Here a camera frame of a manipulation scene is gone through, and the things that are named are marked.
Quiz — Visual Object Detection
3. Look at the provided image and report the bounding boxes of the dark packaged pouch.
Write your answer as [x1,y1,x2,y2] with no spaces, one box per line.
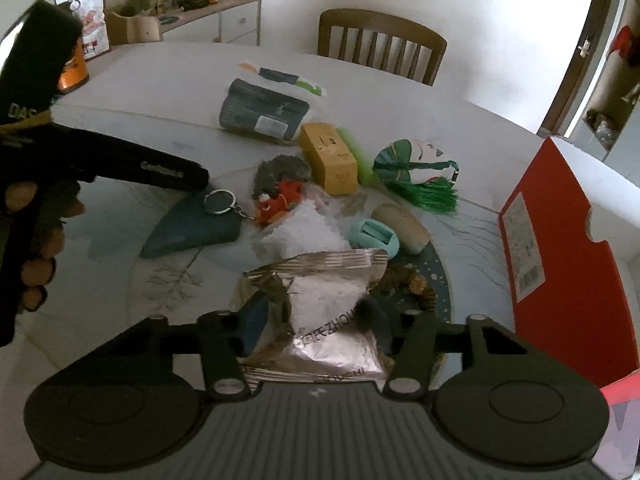
[218,78,310,143]

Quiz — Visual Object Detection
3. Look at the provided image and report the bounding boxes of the left hand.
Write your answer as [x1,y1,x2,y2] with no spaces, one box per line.
[1,180,86,312]

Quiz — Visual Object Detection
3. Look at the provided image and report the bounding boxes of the brown scrunchie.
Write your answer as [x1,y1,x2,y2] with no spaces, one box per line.
[371,263,437,311]

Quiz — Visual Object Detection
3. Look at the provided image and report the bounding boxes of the silver foil snack bag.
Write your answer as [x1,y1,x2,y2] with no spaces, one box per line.
[233,249,392,386]

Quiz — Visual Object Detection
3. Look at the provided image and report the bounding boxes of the beige oval case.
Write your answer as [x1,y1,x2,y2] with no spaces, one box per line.
[371,204,432,255]

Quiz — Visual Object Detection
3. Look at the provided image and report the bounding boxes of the clear bag white beads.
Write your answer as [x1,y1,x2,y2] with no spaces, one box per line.
[253,200,350,260]

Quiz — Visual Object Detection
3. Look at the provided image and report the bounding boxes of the wooden chair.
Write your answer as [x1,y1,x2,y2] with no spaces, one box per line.
[317,9,448,86]

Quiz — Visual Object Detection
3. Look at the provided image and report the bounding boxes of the red cardboard box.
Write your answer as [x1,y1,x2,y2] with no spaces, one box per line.
[499,138,639,388]

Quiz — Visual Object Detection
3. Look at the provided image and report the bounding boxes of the green tube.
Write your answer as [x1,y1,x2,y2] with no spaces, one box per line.
[336,127,376,188]

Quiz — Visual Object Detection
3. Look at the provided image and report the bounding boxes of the wooden holder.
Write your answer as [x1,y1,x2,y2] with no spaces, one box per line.
[105,11,163,46]

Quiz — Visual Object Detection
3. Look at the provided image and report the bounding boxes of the white sideboard cabinet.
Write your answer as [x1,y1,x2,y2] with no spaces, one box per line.
[158,0,262,47]

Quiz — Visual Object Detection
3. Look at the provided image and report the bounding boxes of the teal egg pencil sharpener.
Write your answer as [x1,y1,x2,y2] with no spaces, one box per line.
[348,218,400,259]

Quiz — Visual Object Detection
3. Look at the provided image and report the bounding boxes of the painted face pouch green tassel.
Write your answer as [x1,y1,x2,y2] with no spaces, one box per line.
[373,139,460,214]

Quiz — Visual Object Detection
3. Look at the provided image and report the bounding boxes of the red white paper bag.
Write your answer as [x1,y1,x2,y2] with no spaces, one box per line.
[53,0,111,61]

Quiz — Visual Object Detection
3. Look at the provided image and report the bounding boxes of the yellow cardboard box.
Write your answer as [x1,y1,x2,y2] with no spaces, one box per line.
[299,122,358,196]

